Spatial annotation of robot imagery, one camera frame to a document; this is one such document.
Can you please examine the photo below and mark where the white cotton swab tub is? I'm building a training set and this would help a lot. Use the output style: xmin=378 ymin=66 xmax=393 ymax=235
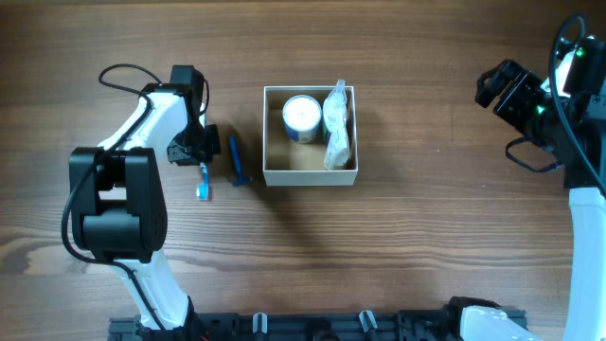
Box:
xmin=282 ymin=95 xmax=322 ymax=144

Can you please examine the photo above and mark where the white lotion tube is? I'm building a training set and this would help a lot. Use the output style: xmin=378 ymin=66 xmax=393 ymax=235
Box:
xmin=324 ymin=112 xmax=350 ymax=171

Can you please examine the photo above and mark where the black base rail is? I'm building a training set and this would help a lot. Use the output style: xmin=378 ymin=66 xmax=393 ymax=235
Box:
xmin=107 ymin=309 xmax=527 ymax=341

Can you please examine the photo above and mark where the beige open cardboard box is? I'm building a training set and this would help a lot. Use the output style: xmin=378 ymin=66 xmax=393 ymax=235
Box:
xmin=262 ymin=85 xmax=359 ymax=187

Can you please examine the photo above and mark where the blue white toothbrush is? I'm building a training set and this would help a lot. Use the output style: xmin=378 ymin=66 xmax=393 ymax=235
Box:
xmin=196 ymin=163 xmax=210 ymax=201

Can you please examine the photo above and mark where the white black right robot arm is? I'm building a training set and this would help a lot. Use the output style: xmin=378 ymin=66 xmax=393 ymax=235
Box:
xmin=475 ymin=37 xmax=605 ymax=340

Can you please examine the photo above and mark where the blue disposable razor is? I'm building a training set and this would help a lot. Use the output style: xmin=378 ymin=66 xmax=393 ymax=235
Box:
xmin=228 ymin=136 xmax=252 ymax=187

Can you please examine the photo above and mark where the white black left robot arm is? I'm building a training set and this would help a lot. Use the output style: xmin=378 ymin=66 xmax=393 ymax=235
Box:
xmin=62 ymin=65 xmax=221 ymax=340

